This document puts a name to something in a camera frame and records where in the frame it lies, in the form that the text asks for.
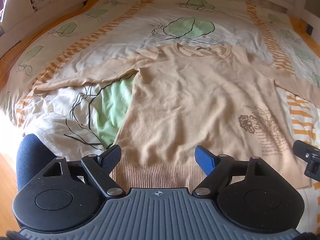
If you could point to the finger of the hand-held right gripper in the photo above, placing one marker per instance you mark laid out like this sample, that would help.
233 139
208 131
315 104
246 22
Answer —
303 152

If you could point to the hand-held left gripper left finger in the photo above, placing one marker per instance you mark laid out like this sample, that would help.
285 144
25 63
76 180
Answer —
112 158

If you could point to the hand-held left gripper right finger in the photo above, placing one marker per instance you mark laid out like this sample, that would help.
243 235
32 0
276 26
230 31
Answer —
203 158

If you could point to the beige knit sweater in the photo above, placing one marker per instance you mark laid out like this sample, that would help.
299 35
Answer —
190 110

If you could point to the person's blue trouser leg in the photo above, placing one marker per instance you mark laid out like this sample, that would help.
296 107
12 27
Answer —
32 155

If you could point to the white leaf-print duvet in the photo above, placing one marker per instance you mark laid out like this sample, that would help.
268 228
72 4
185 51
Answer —
120 37

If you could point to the orange bed sheet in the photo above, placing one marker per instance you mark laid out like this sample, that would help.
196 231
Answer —
37 30

